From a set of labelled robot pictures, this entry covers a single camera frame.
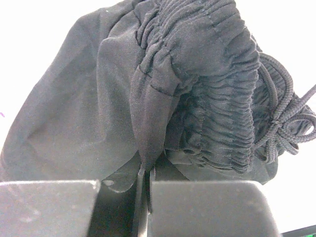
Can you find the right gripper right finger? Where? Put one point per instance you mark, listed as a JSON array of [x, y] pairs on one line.
[[210, 209]]

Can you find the black trousers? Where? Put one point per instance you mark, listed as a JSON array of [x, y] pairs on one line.
[[148, 79]]

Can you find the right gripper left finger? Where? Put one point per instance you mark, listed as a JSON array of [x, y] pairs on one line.
[[72, 208]]

